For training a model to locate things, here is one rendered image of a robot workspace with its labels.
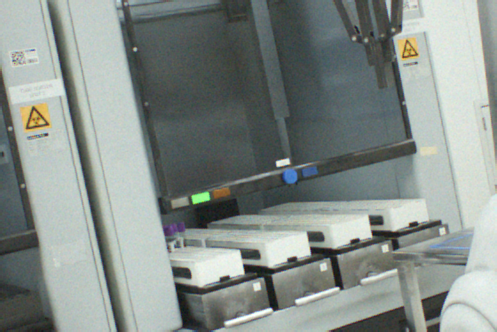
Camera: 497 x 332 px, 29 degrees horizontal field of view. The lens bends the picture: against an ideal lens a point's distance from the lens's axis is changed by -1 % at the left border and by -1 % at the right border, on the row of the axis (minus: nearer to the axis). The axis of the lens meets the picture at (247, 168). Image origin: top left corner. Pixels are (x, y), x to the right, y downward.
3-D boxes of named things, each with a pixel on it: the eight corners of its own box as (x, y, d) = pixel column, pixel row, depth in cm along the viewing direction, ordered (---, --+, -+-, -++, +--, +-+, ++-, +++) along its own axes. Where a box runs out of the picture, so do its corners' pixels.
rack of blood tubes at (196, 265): (145, 283, 212) (140, 256, 212) (187, 272, 216) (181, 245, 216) (201, 293, 185) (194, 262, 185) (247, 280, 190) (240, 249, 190)
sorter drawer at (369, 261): (203, 273, 256) (196, 240, 256) (249, 260, 263) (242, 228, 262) (355, 292, 191) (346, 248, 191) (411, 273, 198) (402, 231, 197)
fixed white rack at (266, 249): (209, 266, 219) (202, 240, 218) (247, 256, 223) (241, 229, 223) (271, 273, 192) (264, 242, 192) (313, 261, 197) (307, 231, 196)
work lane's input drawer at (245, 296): (95, 303, 243) (88, 268, 242) (145, 289, 249) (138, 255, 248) (218, 335, 178) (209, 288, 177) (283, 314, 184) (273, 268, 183)
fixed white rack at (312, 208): (261, 233, 260) (256, 210, 260) (293, 225, 265) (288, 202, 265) (318, 234, 234) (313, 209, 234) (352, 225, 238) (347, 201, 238)
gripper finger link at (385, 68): (381, 41, 145) (385, 40, 145) (390, 87, 146) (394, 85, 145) (374, 41, 142) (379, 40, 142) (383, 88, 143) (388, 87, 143)
